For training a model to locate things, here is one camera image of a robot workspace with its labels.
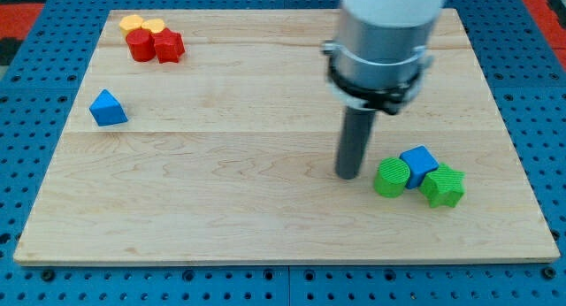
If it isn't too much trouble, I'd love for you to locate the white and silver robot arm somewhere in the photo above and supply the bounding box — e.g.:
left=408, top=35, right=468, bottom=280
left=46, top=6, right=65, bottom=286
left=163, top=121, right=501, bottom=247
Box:
left=322, top=0, right=446, bottom=115

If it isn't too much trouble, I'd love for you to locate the blue triangle block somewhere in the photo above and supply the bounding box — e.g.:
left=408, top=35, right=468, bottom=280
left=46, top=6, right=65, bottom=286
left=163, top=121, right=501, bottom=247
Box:
left=89, top=89, right=128, bottom=126

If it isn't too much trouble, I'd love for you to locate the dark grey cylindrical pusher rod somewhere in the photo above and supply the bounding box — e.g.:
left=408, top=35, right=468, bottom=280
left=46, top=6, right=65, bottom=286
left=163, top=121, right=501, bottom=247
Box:
left=334, top=107, right=376, bottom=180

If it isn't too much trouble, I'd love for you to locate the light wooden board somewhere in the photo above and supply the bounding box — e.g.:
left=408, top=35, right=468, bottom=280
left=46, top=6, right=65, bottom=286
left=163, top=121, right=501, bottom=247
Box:
left=14, top=9, right=560, bottom=266

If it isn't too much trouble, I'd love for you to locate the green cylinder block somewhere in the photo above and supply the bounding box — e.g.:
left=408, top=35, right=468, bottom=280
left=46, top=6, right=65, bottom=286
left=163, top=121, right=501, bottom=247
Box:
left=373, top=157, right=410, bottom=198

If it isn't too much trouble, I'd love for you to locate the blue cube block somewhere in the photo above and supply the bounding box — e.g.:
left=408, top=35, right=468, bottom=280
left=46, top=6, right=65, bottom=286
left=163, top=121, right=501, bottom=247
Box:
left=400, top=145, right=439, bottom=189

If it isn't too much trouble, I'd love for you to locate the red star block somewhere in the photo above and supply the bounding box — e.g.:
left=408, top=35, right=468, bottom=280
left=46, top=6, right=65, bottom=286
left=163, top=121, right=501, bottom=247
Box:
left=152, top=28, right=185, bottom=64

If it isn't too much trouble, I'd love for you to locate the green star block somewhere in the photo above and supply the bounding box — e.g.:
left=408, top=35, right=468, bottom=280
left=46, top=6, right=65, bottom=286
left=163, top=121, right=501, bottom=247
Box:
left=418, top=163, right=465, bottom=208

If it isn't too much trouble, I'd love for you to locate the yellow cylinder block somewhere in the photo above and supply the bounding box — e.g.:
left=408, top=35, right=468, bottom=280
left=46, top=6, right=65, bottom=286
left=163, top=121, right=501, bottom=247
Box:
left=141, top=19, right=166, bottom=34

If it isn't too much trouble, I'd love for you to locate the red cylinder block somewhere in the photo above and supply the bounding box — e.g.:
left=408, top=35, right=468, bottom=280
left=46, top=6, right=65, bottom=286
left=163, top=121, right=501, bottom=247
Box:
left=126, top=29, right=156, bottom=62

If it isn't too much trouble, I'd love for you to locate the yellow hexagon block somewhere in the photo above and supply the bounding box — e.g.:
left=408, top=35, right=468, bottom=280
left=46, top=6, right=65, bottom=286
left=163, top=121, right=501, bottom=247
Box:
left=119, top=14, right=144, bottom=37

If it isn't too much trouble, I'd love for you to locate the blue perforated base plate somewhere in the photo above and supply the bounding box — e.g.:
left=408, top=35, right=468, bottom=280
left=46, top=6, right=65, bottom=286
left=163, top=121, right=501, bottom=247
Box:
left=1, top=0, right=565, bottom=305

